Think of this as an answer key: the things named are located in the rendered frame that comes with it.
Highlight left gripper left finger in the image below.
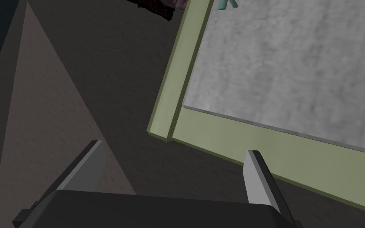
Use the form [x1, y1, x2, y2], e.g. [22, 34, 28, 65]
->
[38, 139, 107, 203]

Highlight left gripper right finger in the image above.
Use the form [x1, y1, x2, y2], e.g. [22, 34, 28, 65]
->
[242, 150, 297, 226]

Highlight green table with grey top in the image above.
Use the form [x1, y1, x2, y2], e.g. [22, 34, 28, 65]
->
[146, 0, 365, 219]

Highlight dark red furniture piece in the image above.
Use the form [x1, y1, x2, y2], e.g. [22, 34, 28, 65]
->
[126, 0, 188, 22]

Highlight teal scissors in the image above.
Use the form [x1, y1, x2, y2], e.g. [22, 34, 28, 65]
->
[217, 0, 239, 11]

